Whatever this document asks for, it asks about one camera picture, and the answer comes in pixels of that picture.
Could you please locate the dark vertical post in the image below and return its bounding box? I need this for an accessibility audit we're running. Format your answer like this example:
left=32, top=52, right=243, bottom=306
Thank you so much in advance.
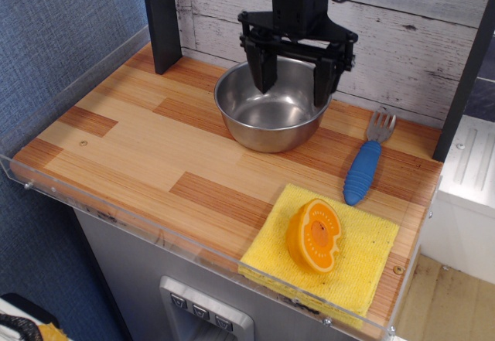
left=432, top=0, right=494, bottom=162
left=145, top=0, right=182, bottom=74

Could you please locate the yellow object bottom left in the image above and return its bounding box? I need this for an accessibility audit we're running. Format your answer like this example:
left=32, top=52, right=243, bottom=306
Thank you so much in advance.
left=35, top=323, right=70, bottom=341

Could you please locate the white toy sink unit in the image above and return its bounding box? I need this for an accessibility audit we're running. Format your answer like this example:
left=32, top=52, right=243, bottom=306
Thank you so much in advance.
left=420, top=115, right=494, bottom=283

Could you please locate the silver dispenser button panel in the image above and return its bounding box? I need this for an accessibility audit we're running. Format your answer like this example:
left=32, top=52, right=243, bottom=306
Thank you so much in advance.
left=159, top=275, right=255, bottom=340

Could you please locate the dark right vertical post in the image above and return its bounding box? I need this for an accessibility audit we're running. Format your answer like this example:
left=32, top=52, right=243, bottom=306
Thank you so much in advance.
left=432, top=0, right=494, bottom=162

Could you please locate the orange plastic fruit half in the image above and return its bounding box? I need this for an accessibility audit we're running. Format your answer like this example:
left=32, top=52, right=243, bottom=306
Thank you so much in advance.
left=285, top=199, right=342, bottom=274

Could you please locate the dark left vertical post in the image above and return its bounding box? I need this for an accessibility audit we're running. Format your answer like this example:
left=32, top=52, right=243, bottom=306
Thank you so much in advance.
left=145, top=0, right=182, bottom=74

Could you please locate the grey toy fridge cabinet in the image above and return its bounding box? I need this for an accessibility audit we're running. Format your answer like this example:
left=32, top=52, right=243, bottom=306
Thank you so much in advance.
left=76, top=211, right=351, bottom=340

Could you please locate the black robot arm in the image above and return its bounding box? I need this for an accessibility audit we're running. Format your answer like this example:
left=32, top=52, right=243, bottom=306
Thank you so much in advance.
left=238, top=0, right=358, bottom=107

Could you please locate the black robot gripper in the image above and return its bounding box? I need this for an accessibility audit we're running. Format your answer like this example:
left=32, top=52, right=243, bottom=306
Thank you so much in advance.
left=238, top=0, right=357, bottom=107

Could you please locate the yellow sponge cloth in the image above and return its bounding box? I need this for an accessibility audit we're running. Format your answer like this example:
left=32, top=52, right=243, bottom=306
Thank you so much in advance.
left=238, top=184, right=399, bottom=316

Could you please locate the blue handled metal fork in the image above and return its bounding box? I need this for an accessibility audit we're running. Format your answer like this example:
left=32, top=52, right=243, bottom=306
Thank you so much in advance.
left=343, top=111, right=396, bottom=206

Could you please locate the stainless steel bowl pan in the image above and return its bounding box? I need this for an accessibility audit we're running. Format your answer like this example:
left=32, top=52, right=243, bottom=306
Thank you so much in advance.
left=214, top=57, right=330, bottom=153

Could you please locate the clear acrylic table guard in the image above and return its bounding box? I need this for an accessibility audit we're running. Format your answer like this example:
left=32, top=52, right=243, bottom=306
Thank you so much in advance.
left=0, top=26, right=442, bottom=341

